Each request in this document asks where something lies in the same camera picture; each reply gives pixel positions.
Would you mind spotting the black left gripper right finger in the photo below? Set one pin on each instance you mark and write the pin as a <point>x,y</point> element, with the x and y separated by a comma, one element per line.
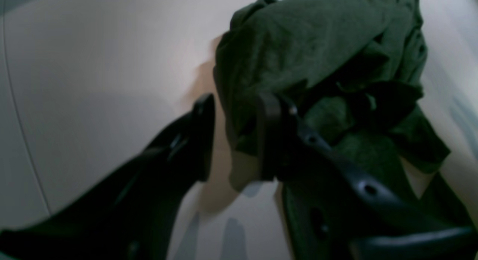
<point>334,210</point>

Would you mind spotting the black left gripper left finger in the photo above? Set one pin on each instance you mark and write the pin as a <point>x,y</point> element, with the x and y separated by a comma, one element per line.
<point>130,214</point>

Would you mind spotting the dark green t-shirt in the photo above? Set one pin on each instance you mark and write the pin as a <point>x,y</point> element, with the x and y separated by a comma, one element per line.
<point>360,75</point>

